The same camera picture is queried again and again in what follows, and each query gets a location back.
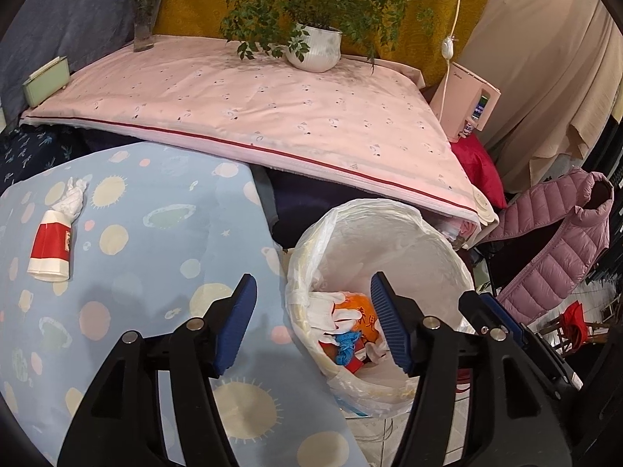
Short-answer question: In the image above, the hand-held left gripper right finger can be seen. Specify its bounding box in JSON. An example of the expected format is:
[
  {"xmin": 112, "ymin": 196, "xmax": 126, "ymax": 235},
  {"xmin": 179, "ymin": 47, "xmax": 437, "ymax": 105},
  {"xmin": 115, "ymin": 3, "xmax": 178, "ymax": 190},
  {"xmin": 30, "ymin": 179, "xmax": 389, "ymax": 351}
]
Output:
[{"xmin": 370, "ymin": 271, "xmax": 572, "ymax": 467}]

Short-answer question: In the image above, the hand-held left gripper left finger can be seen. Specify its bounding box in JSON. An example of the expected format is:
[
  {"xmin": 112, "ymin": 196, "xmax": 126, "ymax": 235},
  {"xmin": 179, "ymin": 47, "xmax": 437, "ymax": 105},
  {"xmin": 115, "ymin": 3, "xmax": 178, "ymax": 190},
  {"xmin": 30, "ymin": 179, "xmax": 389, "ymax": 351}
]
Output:
[{"xmin": 57, "ymin": 274, "xmax": 258, "ymax": 467}]

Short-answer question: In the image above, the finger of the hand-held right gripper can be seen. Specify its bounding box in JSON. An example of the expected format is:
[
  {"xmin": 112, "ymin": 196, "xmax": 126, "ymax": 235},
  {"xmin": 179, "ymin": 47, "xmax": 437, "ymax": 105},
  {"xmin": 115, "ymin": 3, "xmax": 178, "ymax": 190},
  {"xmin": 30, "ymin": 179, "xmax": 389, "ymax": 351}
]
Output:
[{"xmin": 458, "ymin": 289, "xmax": 582, "ymax": 392}]

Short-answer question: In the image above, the orange plastic bag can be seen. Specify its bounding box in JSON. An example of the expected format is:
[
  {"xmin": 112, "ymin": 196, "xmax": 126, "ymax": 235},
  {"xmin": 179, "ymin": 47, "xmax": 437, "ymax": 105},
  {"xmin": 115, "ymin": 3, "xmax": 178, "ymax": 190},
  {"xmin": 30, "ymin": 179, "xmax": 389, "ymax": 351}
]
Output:
[{"xmin": 333, "ymin": 293, "xmax": 383, "ymax": 346}]

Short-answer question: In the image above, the blue net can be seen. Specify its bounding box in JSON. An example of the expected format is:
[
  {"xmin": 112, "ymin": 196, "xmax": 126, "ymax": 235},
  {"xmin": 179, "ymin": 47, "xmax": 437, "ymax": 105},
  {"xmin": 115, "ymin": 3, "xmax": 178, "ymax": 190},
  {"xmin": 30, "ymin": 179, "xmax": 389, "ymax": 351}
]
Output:
[{"xmin": 335, "ymin": 331, "xmax": 363, "ymax": 365}]

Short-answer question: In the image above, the bin with white plastic liner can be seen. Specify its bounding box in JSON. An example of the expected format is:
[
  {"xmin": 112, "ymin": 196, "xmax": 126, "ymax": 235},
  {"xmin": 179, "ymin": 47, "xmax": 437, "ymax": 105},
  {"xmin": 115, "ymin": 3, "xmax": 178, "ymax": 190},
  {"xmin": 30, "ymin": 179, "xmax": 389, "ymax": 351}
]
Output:
[{"xmin": 283, "ymin": 198, "xmax": 475, "ymax": 416}]

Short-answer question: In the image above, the red paper cup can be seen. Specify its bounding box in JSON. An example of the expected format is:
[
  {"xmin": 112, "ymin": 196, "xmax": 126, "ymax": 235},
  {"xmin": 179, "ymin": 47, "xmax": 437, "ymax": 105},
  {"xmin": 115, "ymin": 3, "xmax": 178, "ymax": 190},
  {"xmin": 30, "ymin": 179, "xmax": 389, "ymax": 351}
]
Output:
[{"xmin": 26, "ymin": 210, "xmax": 74, "ymax": 283}]

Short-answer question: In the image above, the red stool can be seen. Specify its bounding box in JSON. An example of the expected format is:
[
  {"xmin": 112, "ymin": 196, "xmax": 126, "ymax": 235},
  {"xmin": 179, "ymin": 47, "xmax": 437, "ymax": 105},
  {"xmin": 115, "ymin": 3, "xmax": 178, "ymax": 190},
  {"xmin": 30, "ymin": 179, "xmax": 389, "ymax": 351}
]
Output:
[{"xmin": 555, "ymin": 300, "xmax": 609, "ymax": 351}]

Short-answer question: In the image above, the pink down jacket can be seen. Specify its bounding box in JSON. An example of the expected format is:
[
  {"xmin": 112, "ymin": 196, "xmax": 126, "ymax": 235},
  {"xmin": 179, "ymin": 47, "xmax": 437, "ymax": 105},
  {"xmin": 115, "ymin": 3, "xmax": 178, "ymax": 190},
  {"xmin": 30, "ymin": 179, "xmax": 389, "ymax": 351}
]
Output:
[{"xmin": 474, "ymin": 166, "xmax": 615, "ymax": 324}]

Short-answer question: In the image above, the white round plastic disc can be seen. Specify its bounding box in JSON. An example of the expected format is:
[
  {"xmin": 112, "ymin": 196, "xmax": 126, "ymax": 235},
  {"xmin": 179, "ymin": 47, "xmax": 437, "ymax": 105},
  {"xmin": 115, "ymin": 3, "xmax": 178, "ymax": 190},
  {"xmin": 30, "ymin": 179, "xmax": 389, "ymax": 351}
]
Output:
[{"xmin": 474, "ymin": 190, "xmax": 497, "ymax": 225}]

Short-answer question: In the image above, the light blue spotted tablecloth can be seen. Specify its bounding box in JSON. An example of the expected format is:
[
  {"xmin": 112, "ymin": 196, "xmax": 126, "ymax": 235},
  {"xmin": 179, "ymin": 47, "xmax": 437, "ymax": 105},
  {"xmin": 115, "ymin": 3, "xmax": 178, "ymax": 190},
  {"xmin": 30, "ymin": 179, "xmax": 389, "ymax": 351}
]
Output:
[{"xmin": 0, "ymin": 146, "xmax": 373, "ymax": 467}]

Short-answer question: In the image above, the red cushion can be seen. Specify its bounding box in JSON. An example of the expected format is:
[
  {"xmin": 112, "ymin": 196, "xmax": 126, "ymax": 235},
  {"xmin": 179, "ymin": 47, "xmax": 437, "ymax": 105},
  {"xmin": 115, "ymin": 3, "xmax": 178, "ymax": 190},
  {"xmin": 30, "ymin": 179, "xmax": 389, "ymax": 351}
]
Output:
[{"xmin": 450, "ymin": 133, "xmax": 507, "ymax": 210}]

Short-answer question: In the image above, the pink blanket with red stripe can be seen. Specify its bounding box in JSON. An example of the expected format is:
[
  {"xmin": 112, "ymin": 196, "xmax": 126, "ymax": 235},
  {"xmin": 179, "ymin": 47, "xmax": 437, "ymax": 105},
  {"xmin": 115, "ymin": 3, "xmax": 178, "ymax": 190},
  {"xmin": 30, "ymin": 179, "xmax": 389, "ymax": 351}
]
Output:
[{"xmin": 19, "ymin": 34, "xmax": 497, "ymax": 227}]

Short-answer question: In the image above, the pink appliance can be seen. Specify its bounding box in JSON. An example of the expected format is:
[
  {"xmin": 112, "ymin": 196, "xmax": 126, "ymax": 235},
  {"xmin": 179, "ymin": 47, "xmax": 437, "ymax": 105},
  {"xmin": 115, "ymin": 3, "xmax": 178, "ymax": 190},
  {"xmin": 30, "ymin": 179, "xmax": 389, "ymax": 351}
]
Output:
[{"xmin": 431, "ymin": 61, "xmax": 502, "ymax": 142}]

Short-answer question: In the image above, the beige curtain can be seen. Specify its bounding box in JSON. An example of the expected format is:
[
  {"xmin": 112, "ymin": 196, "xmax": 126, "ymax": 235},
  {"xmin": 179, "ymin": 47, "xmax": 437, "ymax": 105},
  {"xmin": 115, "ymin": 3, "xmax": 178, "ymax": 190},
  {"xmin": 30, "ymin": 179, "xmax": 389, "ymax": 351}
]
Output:
[{"xmin": 460, "ymin": 0, "xmax": 623, "ymax": 193}]

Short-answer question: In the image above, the navy printed cloth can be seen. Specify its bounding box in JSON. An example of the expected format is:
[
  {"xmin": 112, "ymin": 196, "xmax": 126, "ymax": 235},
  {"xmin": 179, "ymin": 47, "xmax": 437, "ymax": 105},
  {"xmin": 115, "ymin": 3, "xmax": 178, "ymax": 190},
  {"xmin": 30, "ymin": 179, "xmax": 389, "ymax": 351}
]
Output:
[{"xmin": 0, "ymin": 126, "xmax": 98, "ymax": 195}]

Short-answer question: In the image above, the green plant in white pot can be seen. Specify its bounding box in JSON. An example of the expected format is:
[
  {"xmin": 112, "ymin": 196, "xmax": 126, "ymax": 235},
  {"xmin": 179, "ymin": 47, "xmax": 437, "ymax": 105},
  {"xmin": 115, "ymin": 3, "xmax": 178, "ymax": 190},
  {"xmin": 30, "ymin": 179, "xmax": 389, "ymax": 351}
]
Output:
[{"xmin": 182, "ymin": 0, "xmax": 436, "ymax": 74}]

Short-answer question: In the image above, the glass vase with red flowers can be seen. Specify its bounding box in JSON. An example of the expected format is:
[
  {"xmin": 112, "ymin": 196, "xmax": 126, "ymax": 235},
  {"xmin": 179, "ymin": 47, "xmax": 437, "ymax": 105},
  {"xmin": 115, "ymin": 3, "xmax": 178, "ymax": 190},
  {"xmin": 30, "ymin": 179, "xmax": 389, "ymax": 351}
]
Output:
[{"xmin": 121, "ymin": 0, "xmax": 176, "ymax": 53}]

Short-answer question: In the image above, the mustard yellow cloth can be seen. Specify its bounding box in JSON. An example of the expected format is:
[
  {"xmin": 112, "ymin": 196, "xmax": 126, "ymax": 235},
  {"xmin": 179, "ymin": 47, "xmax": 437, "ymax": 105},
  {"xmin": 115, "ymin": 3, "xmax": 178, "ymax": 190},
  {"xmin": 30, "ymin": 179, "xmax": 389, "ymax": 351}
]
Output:
[{"xmin": 153, "ymin": 0, "xmax": 502, "ymax": 88}]

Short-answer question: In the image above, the pale green tissue box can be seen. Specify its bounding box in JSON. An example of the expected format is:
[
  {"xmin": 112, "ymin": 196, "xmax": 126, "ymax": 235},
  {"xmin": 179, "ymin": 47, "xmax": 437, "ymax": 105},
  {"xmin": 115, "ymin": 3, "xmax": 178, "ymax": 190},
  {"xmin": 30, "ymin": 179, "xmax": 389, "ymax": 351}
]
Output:
[{"xmin": 22, "ymin": 56, "xmax": 69, "ymax": 108}]

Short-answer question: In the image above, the blue grey cloth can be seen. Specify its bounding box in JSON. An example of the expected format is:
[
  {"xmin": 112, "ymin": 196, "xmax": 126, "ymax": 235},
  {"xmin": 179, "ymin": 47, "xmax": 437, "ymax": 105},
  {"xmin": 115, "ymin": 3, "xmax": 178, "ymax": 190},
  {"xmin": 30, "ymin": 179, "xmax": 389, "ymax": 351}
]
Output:
[{"xmin": 0, "ymin": 0, "xmax": 142, "ymax": 122}]

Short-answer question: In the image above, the white cable with switch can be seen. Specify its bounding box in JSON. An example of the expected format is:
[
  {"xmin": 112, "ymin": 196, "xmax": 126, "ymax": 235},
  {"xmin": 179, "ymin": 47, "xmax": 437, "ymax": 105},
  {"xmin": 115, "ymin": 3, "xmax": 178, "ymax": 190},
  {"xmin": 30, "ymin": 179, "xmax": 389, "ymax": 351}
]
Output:
[{"xmin": 440, "ymin": 0, "xmax": 463, "ymax": 66}]

